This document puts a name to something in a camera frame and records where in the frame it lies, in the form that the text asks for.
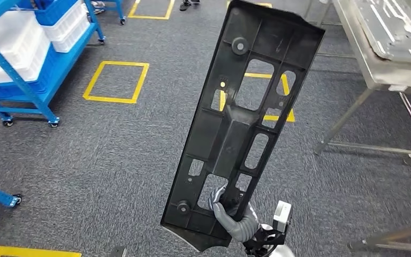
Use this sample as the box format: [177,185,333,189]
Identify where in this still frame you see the black plastic frame part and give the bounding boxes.
[160,0,326,253]

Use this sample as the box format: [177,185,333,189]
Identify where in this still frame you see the stainless steel workbench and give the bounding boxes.
[305,0,411,165]

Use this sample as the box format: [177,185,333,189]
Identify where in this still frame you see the white plastic bin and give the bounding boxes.
[41,2,92,54]
[0,10,51,87]

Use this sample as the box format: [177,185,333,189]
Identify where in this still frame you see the blue plastic bin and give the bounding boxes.
[0,44,63,101]
[16,0,80,26]

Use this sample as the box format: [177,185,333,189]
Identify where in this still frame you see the stamped aluminium plate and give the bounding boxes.
[353,0,411,67]

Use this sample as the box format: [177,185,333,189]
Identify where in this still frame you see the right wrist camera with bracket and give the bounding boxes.
[242,200,293,257]

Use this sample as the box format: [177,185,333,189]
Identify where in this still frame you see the stainless steel table frame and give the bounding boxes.
[346,222,411,254]

